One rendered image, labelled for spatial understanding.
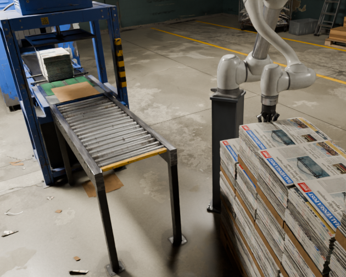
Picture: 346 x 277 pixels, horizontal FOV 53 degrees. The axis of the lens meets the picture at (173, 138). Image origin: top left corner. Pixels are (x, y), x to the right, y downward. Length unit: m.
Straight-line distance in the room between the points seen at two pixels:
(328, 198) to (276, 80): 0.71
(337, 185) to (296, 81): 0.64
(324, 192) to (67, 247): 1.99
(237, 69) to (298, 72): 0.61
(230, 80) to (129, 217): 1.39
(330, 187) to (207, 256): 1.34
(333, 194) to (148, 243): 1.63
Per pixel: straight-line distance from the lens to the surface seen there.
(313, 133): 1.86
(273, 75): 1.83
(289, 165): 1.56
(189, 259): 2.57
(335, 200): 1.40
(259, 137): 1.77
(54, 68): 3.96
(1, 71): 5.53
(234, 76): 2.41
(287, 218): 1.51
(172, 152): 2.21
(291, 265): 1.61
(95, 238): 2.84
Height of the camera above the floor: 1.87
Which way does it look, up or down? 27 degrees down
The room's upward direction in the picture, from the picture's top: 4 degrees counter-clockwise
